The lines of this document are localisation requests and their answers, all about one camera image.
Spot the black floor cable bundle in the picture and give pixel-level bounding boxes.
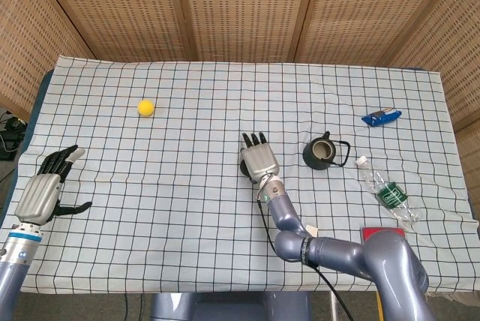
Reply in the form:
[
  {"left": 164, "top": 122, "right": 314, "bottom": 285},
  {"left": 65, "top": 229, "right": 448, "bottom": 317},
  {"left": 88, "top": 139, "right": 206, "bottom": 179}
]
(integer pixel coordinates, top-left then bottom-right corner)
[{"left": 0, "top": 109, "right": 30, "bottom": 164}]

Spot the woven bamboo folding screen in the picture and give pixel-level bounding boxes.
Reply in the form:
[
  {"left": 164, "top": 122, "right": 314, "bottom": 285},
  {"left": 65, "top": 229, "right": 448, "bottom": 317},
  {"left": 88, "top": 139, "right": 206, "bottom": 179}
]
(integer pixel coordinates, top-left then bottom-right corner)
[{"left": 0, "top": 0, "right": 480, "bottom": 172}]

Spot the black cast iron teapot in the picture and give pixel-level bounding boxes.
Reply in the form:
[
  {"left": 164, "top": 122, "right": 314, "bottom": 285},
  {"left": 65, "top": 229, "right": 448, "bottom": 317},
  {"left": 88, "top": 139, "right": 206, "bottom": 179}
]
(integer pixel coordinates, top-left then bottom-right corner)
[{"left": 302, "top": 131, "right": 352, "bottom": 171}]

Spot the grey robot torso base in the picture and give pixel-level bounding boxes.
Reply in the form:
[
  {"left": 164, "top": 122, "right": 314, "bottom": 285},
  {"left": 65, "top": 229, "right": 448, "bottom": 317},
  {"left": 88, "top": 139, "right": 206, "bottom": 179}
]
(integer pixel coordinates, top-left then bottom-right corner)
[{"left": 149, "top": 292, "right": 313, "bottom": 321}]

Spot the yellow foam ball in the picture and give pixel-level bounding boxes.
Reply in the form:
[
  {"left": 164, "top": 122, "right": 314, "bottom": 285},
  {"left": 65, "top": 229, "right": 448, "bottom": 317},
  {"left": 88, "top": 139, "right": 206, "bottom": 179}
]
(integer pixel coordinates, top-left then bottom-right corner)
[{"left": 137, "top": 99, "right": 156, "bottom": 117}]

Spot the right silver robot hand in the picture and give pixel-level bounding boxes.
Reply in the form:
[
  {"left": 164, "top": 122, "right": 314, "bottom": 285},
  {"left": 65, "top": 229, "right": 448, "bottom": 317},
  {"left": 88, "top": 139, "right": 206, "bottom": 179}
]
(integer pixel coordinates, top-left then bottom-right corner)
[{"left": 239, "top": 131, "right": 282, "bottom": 184}]

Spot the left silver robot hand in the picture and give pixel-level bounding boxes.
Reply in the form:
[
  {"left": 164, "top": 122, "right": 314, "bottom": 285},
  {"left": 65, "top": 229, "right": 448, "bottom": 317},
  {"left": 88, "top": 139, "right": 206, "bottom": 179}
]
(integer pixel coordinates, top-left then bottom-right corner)
[{"left": 14, "top": 144, "right": 93, "bottom": 224}]

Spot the blue checkered tablecloth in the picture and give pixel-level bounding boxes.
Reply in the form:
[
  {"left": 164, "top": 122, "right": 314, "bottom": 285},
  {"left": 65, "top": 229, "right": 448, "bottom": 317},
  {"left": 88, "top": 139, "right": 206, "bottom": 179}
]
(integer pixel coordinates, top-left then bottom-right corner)
[{"left": 18, "top": 54, "right": 480, "bottom": 294}]

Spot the clear plastic bottle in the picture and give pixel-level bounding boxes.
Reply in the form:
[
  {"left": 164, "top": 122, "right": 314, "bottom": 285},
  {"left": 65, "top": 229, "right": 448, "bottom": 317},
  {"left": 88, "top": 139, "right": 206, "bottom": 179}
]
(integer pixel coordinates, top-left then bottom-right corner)
[{"left": 355, "top": 154, "right": 422, "bottom": 232}]

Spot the red and white box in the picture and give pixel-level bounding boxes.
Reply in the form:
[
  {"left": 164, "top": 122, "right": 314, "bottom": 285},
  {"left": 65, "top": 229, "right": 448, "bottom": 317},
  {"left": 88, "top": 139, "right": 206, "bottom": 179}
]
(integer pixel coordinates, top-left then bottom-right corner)
[{"left": 360, "top": 226, "right": 407, "bottom": 242}]

